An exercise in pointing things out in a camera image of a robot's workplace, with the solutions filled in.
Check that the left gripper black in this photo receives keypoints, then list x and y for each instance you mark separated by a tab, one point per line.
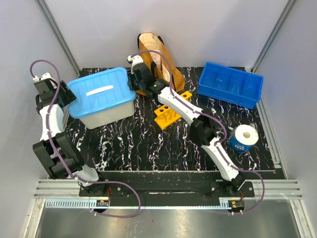
70	96

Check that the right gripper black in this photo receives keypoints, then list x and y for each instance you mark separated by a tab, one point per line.
130	77

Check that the light blue tub lid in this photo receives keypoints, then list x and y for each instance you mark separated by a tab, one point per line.
100	91

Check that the white plastic tub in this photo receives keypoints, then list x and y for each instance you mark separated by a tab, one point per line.
109	115

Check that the yellow test tube rack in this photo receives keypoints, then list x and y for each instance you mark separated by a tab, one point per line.
164	117

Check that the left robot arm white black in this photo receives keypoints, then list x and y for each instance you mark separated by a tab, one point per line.
55	151

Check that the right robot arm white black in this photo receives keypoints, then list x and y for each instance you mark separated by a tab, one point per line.
202	127

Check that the brown paper bag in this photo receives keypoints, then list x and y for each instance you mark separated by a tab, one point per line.
161	62

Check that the blue compartment bin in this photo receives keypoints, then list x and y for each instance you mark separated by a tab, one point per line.
230	85

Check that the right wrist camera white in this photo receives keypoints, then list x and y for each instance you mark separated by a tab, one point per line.
134	60

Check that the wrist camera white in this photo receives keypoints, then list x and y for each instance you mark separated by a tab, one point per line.
43	77
134	60

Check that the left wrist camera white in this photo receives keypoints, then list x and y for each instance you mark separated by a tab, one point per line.
43	77

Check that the aluminium rail frame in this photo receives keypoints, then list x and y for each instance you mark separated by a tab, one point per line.
68	194

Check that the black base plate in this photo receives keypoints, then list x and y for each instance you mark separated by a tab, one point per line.
186	182

